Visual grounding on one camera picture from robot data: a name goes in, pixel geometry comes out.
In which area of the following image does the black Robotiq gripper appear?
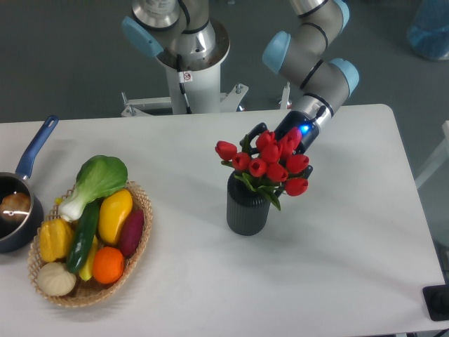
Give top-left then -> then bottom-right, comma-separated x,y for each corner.
239,110 -> 320,197

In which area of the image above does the red tulip bouquet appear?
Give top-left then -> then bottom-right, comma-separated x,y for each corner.
215,126 -> 309,209

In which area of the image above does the woven wicker basket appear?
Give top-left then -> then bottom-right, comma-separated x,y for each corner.
27,180 -> 152,308

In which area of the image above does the white steamed bun toy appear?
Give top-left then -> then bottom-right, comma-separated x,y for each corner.
36,263 -> 76,296

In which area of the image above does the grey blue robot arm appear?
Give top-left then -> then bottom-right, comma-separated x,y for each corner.
121,1 -> 359,153

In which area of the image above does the dark grey ribbed vase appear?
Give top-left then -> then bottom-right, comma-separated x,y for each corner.
226,173 -> 271,236

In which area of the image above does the purple sweet potato toy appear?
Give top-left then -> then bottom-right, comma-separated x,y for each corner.
117,209 -> 145,258

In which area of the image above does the yellow mango toy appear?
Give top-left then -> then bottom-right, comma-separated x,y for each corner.
98,189 -> 133,246

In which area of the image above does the green bok choy toy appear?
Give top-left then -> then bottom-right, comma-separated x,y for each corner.
58,155 -> 128,222

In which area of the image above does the blue translucent container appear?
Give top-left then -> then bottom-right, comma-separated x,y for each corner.
406,0 -> 448,60

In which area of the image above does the orange fruit toy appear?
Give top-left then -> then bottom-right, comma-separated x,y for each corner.
93,246 -> 124,284

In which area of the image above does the green cucumber toy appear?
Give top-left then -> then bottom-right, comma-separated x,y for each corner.
66,201 -> 100,274

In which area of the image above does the black device at edge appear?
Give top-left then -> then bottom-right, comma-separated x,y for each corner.
422,284 -> 448,322

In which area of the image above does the yellow banana toy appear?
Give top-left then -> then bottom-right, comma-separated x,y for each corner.
79,236 -> 98,282

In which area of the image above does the yellow bell pepper toy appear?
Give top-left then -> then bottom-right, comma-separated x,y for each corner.
39,218 -> 74,263

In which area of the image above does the blue saucepan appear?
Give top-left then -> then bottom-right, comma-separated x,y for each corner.
1,115 -> 59,253

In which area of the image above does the brown meat patty toy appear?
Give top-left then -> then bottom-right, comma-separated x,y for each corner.
1,192 -> 31,222

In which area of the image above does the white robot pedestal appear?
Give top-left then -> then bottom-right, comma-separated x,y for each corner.
122,17 -> 249,116

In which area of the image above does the white frame at right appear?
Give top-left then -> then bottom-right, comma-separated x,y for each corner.
415,121 -> 448,189

